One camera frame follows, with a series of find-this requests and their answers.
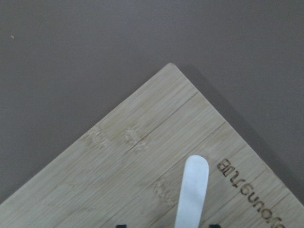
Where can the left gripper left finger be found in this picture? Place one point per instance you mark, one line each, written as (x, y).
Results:
(121, 226)

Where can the white ceramic spoon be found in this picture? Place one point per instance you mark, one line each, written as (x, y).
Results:
(193, 192)

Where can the bamboo cutting board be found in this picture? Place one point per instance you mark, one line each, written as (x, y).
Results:
(128, 168)

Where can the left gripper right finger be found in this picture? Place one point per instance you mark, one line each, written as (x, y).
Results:
(214, 226)

